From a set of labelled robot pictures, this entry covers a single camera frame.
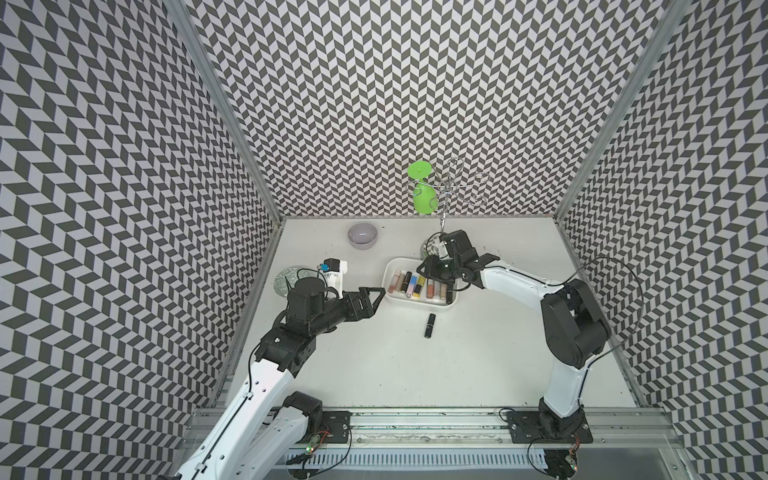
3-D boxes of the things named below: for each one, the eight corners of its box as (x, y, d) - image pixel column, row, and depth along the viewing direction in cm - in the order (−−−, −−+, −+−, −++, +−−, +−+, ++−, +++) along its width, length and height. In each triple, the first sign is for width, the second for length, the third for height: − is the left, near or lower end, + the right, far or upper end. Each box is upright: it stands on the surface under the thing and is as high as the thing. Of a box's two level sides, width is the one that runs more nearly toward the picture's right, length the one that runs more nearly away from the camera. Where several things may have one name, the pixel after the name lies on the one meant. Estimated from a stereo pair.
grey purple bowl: (348, 252, 110) (346, 243, 106) (351, 232, 116) (349, 223, 112) (376, 252, 110) (375, 243, 106) (377, 232, 116) (377, 223, 112)
